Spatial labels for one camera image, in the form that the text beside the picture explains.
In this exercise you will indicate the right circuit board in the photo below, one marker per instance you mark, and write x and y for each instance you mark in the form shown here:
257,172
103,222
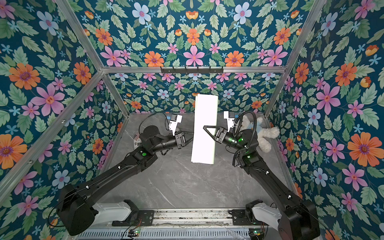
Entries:
256,234

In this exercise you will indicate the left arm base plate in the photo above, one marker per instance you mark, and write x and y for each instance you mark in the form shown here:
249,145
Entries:
137,217

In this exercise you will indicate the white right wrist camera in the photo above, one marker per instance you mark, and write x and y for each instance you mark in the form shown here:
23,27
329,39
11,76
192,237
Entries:
230,118

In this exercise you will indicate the black hook rail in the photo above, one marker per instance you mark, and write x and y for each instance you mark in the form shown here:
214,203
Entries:
191,70

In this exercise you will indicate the circuit board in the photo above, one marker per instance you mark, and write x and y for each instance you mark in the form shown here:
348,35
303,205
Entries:
256,234
133,233

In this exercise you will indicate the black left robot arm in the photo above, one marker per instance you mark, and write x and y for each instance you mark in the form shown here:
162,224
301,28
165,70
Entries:
76,203

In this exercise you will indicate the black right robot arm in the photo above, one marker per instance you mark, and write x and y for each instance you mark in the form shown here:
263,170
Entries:
293,218

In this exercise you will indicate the white teddy bear blue hoodie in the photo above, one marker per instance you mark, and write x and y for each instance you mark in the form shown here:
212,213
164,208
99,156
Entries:
263,133

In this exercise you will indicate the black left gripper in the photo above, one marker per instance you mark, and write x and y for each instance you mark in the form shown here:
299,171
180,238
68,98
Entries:
181,139

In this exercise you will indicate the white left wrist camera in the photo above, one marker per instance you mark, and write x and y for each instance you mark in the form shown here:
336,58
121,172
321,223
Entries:
174,121

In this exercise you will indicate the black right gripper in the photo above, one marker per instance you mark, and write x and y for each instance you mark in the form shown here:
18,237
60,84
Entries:
222,135

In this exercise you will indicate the light green rectangular paper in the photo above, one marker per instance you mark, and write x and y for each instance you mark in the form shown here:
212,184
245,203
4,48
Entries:
206,113

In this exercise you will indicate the left circuit board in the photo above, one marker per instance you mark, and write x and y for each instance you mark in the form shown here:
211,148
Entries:
133,233

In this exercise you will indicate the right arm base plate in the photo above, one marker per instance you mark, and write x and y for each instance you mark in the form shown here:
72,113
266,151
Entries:
241,217

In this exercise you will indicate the aluminium front rail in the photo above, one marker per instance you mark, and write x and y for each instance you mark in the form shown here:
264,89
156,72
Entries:
107,213

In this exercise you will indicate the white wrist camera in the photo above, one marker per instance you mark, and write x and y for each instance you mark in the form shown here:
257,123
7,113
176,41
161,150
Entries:
230,118
174,121

